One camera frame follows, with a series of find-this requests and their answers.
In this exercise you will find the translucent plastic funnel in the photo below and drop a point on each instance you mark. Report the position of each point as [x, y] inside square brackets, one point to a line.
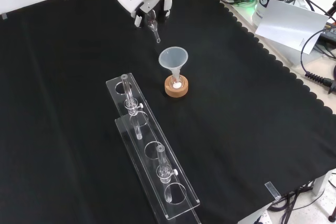
[173, 57]

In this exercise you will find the clear acrylic funnel stand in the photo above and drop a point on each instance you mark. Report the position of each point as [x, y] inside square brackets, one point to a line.
[139, 95]

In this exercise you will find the small round-bottom glass flask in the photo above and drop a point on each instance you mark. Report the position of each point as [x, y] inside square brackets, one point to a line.
[176, 85]

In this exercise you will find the grey tape piece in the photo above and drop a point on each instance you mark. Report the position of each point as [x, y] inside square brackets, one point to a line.
[4, 16]

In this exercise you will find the black table cloth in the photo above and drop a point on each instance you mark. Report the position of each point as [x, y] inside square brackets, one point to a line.
[236, 103]

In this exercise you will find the pale white board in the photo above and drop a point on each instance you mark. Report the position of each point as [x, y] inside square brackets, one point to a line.
[288, 24]

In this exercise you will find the black electronic box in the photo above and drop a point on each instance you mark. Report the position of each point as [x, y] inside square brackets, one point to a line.
[329, 37]

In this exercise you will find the clear tape strip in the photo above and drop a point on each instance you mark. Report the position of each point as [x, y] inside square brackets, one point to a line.
[272, 190]

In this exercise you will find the white table leg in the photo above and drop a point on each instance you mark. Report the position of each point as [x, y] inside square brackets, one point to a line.
[324, 182]

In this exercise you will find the black tripod leg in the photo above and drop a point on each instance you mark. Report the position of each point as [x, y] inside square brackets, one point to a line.
[331, 203]

